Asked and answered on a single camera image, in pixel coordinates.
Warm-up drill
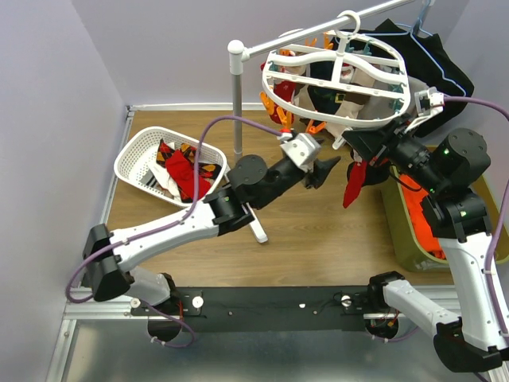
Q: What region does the orange cloth in bin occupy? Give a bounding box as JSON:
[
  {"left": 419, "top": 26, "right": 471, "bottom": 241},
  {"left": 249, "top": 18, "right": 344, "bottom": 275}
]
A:
[{"left": 399, "top": 174, "right": 446, "bottom": 260}]

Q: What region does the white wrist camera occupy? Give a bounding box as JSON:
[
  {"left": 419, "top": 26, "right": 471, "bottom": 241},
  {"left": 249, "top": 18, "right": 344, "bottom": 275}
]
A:
[
  {"left": 405, "top": 87, "right": 445, "bottom": 134},
  {"left": 278, "top": 133, "right": 321, "bottom": 173}
]

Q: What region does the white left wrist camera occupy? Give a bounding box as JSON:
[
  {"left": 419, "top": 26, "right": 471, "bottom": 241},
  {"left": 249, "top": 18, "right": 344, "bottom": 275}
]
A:
[{"left": 278, "top": 133, "right": 321, "bottom": 173}]

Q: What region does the silver drying rack stand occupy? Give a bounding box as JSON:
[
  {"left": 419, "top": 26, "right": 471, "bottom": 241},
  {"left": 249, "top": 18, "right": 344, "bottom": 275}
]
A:
[{"left": 222, "top": 0, "right": 422, "bottom": 244}]

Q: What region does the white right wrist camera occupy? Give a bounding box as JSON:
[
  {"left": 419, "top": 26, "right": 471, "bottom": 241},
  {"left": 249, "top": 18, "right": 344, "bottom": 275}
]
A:
[{"left": 405, "top": 87, "right": 445, "bottom": 134}]

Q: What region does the navy santa sock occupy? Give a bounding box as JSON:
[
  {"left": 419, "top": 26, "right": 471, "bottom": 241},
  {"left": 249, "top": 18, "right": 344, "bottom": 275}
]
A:
[{"left": 307, "top": 61, "right": 355, "bottom": 115}]

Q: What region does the cream brown striped sock back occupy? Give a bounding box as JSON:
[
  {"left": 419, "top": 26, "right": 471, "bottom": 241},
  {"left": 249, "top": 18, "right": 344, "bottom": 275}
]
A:
[{"left": 293, "top": 65, "right": 316, "bottom": 111}]

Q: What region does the socks pile in basket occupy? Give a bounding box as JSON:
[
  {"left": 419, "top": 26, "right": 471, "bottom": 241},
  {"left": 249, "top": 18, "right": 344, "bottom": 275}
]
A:
[{"left": 142, "top": 139, "right": 222, "bottom": 204}]

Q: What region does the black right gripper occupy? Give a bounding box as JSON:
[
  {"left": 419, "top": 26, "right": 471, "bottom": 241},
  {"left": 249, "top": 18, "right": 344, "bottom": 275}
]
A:
[{"left": 344, "top": 111, "right": 447, "bottom": 192}]

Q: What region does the light blue wire hanger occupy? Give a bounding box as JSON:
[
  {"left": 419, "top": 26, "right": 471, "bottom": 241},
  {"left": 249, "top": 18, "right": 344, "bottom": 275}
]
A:
[{"left": 365, "top": 0, "right": 472, "bottom": 99}]

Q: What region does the grey hanging garment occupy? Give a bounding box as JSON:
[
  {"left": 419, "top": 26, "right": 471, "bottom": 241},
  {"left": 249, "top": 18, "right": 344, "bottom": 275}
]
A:
[{"left": 357, "top": 76, "right": 429, "bottom": 119}]

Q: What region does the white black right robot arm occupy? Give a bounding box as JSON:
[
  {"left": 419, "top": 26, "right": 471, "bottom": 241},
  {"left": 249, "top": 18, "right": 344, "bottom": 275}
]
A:
[{"left": 343, "top": 120, "right": 508, "bottom": 373}]

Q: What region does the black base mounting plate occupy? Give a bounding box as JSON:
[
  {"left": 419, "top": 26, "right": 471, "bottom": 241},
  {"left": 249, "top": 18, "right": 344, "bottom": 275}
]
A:
[{"left": 142, "top": 284, "right": 402, "bottom": 334}]

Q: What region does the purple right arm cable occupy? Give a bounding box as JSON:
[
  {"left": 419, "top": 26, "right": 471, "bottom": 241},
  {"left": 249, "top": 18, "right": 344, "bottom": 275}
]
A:
[{"left": 441, "top": 95, "right": 509, "bottom": 347}]

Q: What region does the black hanging garment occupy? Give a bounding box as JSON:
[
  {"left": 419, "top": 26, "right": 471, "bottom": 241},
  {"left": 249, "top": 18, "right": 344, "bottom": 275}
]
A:
[{"left": 357, "top": 18, "right": 476, "bottom": 138}]

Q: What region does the white round sock hanger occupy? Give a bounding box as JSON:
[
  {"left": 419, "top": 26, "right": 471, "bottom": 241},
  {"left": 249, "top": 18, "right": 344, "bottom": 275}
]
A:
[{"left": 260, "top": 10, "right": 410, "bottom": 150}]

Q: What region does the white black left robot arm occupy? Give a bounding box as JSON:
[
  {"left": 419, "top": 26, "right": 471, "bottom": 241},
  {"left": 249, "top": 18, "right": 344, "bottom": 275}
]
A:
[{"left": 84, "top": 133, "right": 340, "bottom": 314}]

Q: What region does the white perforated basket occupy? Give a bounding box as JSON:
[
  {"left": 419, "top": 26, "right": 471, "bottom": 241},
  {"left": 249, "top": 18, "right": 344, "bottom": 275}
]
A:
[{"left": 114, "top": 127, "right": 228, "bottom": 207}]

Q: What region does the green plastic bin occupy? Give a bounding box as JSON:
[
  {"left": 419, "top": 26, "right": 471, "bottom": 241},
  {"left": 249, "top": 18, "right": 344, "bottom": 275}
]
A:
[{"left": 382, "top": 141, "right": 492, "bottom": 272}]

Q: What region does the red black santa sock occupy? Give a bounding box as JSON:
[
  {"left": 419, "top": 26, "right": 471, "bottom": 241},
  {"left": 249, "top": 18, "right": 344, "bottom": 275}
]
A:
[{"left": 343, "top": 149, "right": 367, "bottom": 209}]

